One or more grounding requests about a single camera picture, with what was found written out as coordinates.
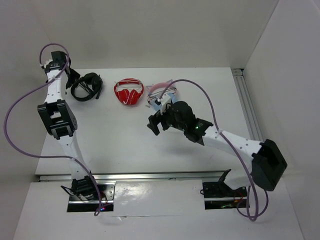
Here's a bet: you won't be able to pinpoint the blue pink cat-ear headphones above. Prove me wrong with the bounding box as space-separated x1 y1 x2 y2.
145 79 178 112

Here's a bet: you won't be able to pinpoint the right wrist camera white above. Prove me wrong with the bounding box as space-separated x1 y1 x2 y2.
154 94 172 114

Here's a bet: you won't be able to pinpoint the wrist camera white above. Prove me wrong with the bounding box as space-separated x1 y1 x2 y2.
154 94 172 114
40 59 53 70

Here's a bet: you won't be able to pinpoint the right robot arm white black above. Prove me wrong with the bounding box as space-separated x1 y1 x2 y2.
147 101 288 196

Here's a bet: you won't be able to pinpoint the black headset with cable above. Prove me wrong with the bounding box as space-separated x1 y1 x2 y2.
70 72 104 102

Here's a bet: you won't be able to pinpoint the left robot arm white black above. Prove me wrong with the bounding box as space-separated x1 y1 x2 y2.
37 51 99 201

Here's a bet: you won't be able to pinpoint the aluminium rail right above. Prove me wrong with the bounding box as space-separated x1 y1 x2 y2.
231 68 263 141

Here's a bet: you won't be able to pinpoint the red headphones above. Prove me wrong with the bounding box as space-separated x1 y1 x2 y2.
113 78 145 106

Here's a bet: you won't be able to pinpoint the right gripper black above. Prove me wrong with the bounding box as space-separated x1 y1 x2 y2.
147 104 186 136

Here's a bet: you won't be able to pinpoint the aluminium rail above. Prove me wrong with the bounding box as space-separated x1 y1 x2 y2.
37 168 251 201
231 68 263 141

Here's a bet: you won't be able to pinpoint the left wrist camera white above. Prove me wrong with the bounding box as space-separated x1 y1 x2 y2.
40 59 53 70

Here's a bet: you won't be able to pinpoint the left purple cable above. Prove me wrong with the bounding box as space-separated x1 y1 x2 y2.
3 43 107 217

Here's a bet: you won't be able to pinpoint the aluminium rail front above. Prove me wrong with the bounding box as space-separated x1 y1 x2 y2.
37 168 251 201

